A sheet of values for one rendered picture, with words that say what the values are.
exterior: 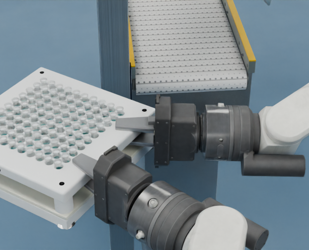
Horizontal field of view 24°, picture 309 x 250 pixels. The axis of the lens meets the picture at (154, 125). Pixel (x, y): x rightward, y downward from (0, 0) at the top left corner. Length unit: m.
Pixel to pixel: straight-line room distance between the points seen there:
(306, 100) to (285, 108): 0.04
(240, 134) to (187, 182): 0.90
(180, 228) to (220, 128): 0.22
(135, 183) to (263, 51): 2.45
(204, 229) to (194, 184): 1.10
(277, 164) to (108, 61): 0.52
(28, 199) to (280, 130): 0.39
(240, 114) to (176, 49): 0.65
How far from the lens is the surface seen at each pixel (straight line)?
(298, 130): 1.10
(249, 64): 1.64
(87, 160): 1.05
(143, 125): 1.12
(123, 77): 1.52
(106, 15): 1.45
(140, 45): 1.75
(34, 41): 3.48
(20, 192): 1.10
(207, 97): 1.70
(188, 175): 1.97
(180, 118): 1.10
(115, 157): 0.99
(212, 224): 0.91
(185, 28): 1.83
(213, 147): 1.10
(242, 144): 1.11
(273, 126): 1.10
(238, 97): 1.71
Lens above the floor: 1.72
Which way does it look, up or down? 37 degrees down
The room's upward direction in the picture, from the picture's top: straight up
